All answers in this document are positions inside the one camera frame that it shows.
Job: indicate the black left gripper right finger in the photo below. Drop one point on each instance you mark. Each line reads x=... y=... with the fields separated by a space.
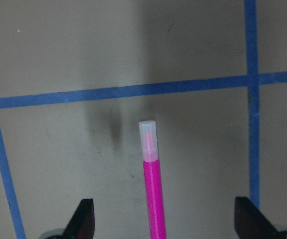
x=250 y=223

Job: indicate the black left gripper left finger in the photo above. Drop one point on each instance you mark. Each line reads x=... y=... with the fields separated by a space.
x=82 y=223

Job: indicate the pink highlighter pen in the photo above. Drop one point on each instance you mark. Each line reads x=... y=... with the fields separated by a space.
x=152 y=178

